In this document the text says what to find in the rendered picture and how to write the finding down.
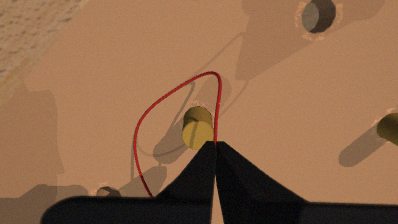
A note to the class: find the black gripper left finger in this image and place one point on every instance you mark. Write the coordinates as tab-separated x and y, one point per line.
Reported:
188	199

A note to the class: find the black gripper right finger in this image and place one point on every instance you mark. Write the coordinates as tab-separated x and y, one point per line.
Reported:
247	195

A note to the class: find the red rubber band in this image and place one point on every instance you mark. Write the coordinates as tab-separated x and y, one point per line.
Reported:
183	84

